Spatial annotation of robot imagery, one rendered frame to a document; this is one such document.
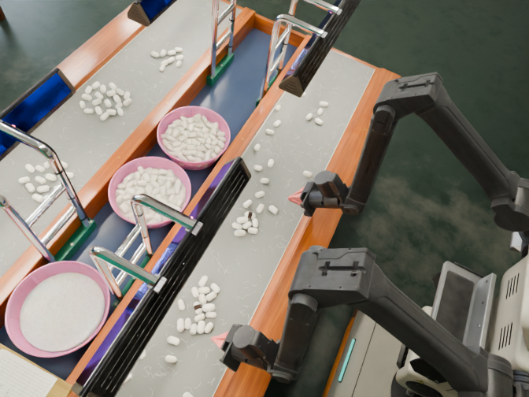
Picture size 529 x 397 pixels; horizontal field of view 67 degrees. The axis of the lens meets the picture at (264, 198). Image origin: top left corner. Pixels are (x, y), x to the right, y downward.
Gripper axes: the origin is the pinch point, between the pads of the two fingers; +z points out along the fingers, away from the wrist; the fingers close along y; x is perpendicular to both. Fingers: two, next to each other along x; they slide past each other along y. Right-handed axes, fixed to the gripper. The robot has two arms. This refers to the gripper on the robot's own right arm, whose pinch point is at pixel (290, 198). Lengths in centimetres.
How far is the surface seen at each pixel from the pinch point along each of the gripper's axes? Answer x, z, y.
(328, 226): 13.9, -8.6, 0.3
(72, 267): -27, 40, 51
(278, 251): 8.0, 1.4, 16.1
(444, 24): 92, 26, -278
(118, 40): -58, 74, -35
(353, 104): 9, 2, -61
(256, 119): -13.7, 23.3, -28.7
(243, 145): -12.8, 21.9, -14.8
